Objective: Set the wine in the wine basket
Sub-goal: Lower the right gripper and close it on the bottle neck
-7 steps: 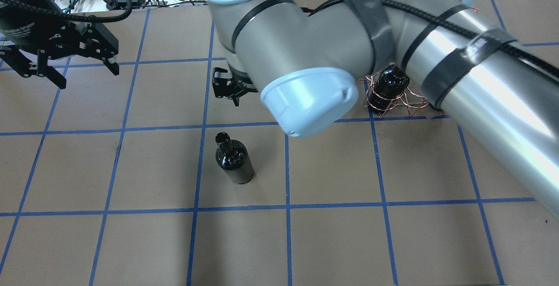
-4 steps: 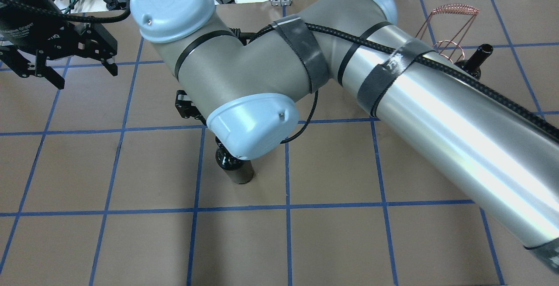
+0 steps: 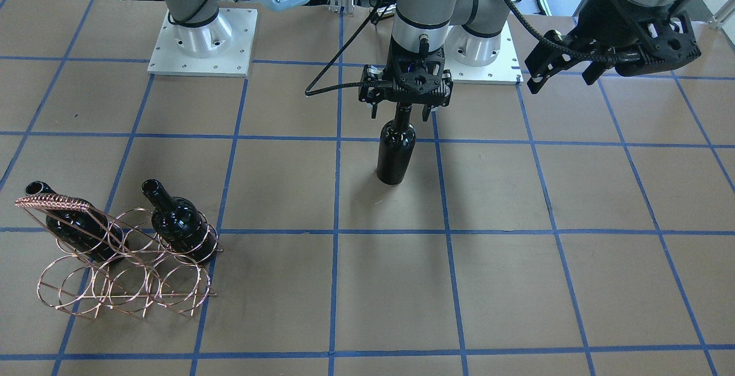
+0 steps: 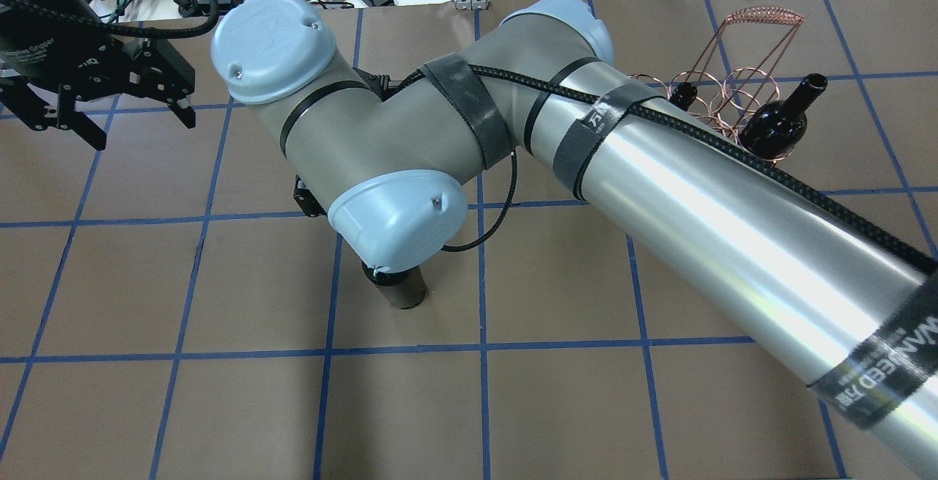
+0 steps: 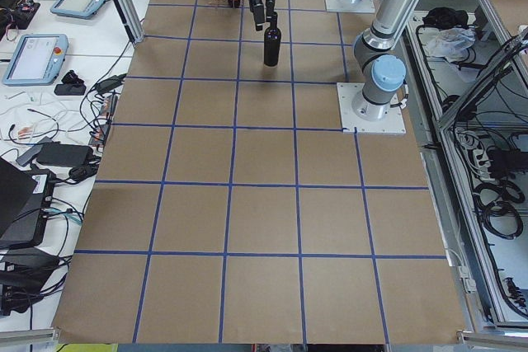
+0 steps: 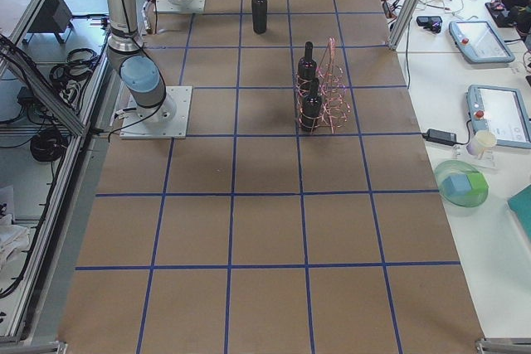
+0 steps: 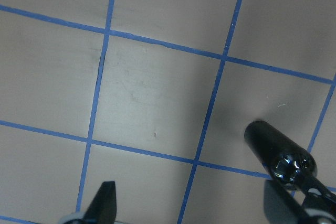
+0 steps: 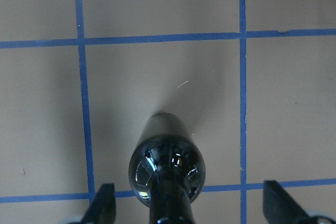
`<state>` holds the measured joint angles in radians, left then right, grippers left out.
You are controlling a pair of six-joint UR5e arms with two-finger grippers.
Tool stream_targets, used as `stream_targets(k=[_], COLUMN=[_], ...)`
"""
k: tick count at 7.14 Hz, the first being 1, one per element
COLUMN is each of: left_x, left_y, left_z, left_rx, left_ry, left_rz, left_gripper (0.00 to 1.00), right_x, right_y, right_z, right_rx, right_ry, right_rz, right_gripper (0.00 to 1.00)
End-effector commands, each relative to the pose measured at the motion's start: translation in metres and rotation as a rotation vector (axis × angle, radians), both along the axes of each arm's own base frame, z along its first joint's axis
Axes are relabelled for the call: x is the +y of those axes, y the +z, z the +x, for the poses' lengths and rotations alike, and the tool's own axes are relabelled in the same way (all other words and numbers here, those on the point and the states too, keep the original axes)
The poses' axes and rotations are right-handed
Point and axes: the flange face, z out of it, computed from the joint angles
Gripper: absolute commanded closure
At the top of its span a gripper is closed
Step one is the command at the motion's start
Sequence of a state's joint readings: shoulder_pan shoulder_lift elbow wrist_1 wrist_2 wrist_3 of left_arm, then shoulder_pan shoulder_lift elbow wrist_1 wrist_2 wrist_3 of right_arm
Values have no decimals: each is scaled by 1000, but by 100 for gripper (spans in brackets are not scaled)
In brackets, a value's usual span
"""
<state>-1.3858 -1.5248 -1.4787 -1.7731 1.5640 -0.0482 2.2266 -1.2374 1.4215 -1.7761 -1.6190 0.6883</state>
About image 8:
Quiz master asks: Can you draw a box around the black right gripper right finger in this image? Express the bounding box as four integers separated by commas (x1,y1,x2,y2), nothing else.
263,180,315,224

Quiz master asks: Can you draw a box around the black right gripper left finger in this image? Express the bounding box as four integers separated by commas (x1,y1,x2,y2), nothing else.
80,183,116,224

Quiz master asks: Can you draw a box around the dark wine bottle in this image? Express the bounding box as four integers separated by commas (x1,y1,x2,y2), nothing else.
129,113,206,223

